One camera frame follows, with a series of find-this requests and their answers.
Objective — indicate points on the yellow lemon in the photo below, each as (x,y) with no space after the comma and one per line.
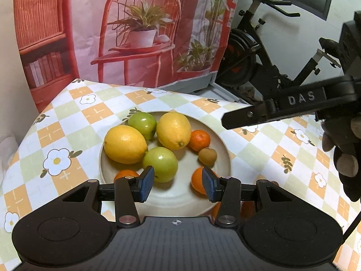
(173,129)
(124,144)

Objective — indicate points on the green apple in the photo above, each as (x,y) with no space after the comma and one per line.
(141,124)
(160,161)

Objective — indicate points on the person's right hand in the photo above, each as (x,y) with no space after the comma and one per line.
(347,163)

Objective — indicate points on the brown kiwi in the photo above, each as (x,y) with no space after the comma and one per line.
(208,156)

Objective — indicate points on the large orange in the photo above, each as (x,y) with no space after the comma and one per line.
(197,180)

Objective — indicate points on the floral checked tablecloth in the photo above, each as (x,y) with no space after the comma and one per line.
(70,113)

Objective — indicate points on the beige round plate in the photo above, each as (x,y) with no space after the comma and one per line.
(174,194)

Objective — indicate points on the printed chair and plants backdrop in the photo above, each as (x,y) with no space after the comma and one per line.
(84,19)

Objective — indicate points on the black exercise bike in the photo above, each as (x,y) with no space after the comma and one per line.
(253,70)

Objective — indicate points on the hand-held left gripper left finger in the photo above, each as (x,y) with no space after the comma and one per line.
(146,185)

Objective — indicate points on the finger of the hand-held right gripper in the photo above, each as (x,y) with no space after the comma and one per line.
(248,115)

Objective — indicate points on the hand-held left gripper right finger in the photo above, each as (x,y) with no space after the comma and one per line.
(211,185)

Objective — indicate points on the small tangerine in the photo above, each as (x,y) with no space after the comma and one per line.
(200,140)
(124,173)

